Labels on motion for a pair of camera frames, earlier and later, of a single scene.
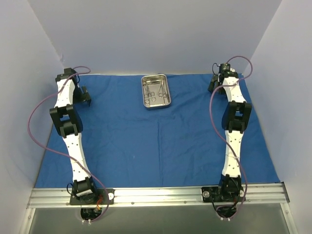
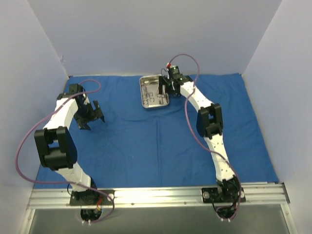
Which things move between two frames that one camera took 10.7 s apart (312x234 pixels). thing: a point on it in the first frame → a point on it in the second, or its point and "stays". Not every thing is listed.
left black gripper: [84, 95] → [90, 117]
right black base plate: [214, 194] stays
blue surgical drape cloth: [125, 145] stays
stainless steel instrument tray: [155, 90] stays
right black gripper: [213, 83] → [165, 81]
